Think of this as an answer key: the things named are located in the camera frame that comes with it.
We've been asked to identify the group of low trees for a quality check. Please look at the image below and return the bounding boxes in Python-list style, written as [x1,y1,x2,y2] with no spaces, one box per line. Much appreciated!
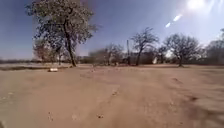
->
[87,43,125,66]

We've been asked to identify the thin dark pole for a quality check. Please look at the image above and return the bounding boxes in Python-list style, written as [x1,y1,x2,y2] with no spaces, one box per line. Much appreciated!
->
[126,39,131,66]

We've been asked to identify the pale gravel dirt ground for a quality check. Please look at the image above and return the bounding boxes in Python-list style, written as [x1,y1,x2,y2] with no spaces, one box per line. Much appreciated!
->
[0,63,224,128]

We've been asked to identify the bare dark tree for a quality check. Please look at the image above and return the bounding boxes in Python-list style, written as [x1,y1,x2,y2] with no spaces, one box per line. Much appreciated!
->
[130,27,160,67]

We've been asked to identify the pale flat block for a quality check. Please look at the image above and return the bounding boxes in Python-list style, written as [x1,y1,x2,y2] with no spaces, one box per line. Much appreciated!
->
[47,67,59,73]

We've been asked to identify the large leafy tree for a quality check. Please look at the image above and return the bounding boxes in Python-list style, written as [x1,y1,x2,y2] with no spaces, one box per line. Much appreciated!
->
[25,0,99,68]

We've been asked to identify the broad bare tree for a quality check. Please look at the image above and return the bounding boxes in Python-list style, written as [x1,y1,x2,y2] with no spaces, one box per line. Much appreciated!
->
[163,33,201,68]

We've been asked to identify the trees at field edge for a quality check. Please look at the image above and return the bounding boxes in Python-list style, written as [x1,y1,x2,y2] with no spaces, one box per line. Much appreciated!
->
[202,28,224,66]

